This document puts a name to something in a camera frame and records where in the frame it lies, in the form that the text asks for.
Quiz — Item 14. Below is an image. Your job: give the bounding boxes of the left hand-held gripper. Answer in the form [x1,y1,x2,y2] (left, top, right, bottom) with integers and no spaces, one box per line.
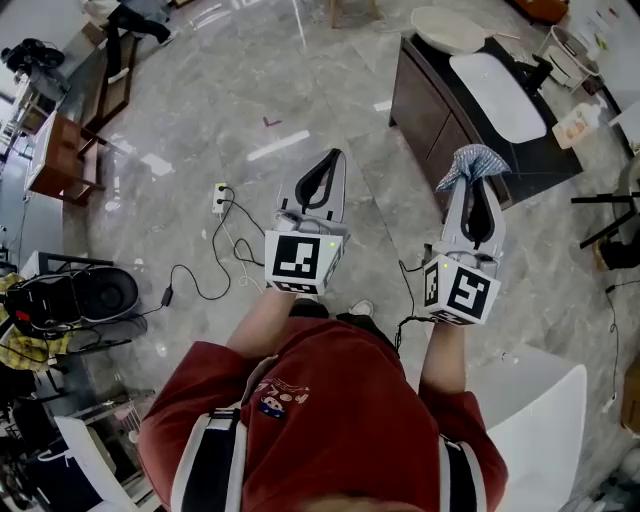
[263,148,351,296]

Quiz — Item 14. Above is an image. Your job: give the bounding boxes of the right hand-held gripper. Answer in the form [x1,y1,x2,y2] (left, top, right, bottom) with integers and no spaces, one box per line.
[422,175,506,327]

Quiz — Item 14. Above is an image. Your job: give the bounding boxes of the round beige pan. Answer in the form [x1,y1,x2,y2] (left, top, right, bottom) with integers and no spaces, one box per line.
[410,5,522,55]

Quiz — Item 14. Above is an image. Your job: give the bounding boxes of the person's right forearm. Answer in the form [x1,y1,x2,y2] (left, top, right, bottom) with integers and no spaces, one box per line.
[418,321,469,396]

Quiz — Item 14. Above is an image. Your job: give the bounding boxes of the person's left forearm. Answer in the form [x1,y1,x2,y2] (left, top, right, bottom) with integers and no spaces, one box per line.
[225,288,301,361]

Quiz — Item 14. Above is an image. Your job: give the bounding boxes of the person's dark trousers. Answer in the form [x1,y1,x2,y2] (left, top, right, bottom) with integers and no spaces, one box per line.
[288,298,401,357]

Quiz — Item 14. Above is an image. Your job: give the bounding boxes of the dark wooden sink cabinet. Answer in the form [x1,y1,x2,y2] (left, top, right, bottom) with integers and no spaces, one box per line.
[388,33,585,211]

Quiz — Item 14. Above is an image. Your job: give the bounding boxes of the white sink basin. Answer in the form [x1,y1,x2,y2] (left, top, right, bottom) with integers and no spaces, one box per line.
[448,52,549,145]

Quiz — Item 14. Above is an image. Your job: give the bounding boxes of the black metal chair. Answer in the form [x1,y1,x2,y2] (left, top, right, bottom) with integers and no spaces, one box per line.
[570,191,640,251]

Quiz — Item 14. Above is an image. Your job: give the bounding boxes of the black faucet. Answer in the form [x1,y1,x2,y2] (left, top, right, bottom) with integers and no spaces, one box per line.
[514,53,554,94]

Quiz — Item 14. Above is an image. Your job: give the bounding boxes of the person's red shirt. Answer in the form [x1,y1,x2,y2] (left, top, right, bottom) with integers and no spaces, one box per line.
[137,314,509,512]

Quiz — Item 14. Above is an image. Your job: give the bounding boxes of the white box-shaped cabinet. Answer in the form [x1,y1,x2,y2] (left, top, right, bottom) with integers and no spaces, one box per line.
[469,344,589,512]

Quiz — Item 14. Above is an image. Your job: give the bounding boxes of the long wooden bench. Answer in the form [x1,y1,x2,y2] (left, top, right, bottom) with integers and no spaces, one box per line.
[79,22,139,134]

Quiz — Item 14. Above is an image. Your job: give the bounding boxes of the brown wooden side table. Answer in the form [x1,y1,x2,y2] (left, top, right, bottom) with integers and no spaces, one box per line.
[24,112,109,207]

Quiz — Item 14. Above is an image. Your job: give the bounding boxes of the yellow plaid cloth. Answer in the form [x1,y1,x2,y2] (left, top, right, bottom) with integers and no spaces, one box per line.
[0,272,74,374]

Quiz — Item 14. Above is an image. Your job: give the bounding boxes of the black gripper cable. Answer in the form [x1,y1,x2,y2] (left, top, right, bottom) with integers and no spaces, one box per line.
[394,258,436,352]

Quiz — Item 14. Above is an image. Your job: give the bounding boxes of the black power cable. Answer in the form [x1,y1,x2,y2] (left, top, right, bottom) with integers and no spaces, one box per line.
[160,187,267,309]

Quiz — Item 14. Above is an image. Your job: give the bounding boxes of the black white right shoulder strap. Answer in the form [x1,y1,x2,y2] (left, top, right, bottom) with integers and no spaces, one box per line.
[437,433,489,512]

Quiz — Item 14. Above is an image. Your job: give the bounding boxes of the black white shoulder strap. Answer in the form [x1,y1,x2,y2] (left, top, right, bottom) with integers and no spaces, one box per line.
[437,433,489,512]
[171,407,249,512]

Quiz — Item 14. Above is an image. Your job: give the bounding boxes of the black white left shoulder strap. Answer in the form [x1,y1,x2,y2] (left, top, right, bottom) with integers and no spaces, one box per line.
[171,407,249,512]

